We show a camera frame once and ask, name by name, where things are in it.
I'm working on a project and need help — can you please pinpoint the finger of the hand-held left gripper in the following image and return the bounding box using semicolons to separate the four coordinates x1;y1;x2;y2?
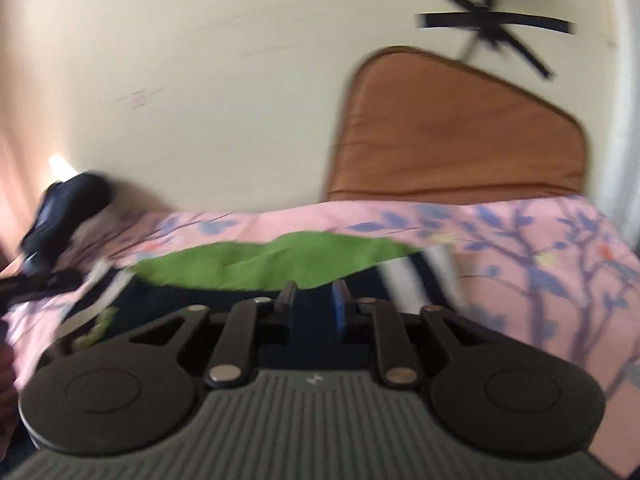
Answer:
0;270;84;304

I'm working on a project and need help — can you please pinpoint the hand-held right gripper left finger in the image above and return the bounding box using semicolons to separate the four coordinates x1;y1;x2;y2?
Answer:
129;280;299;389

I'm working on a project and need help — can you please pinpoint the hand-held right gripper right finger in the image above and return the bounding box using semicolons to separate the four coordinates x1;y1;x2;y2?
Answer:
331;280;501;389

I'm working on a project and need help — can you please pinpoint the dark garment with green lining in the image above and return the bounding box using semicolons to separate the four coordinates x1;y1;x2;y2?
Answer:
54;230;467;361

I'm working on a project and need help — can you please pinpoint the dark crumpled garment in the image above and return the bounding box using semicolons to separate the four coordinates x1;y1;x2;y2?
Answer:
20;174;112;272

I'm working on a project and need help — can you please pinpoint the pink floral bedsheet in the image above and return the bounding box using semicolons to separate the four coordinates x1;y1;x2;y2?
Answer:
0;195;640;480

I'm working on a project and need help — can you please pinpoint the brown perforated cushion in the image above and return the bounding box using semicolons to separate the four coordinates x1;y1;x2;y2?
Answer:
325;46;589;206

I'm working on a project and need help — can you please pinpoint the black tape cross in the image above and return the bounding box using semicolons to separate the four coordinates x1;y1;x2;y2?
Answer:
417;0;575;81

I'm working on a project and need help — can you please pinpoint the white window frame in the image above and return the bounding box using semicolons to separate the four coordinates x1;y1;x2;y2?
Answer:
597;0;640;201

